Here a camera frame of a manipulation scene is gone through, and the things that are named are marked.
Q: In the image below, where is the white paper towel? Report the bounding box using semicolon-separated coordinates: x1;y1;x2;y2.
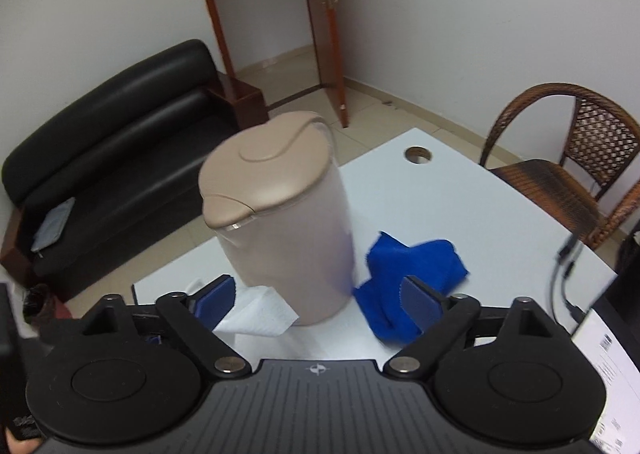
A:
188;274;298;337

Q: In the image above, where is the beige plastic lidded container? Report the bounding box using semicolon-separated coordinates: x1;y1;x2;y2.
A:
198;111;355;325

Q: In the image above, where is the blue microfiber cloth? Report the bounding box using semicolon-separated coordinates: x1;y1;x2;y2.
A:
352;231;471;346

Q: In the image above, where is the grey pouch on sofa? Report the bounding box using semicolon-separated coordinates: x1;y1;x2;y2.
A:
30;197;76;253

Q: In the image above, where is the black leather sofa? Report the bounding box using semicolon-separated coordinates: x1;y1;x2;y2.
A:
1;40;239;300

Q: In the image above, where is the white labelled box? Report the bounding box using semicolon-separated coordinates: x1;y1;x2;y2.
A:
573;309;639;453

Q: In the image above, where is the brown wooden side table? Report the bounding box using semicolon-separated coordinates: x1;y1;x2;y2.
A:
208;72;269;130

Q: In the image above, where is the brown wicker chair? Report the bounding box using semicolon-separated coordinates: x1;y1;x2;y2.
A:
480;83;640;249

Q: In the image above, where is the brown wooden door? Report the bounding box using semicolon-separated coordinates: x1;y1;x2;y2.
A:
306;0;349;127

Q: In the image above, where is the black cable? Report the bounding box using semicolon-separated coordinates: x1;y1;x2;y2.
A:
549;227;589;325

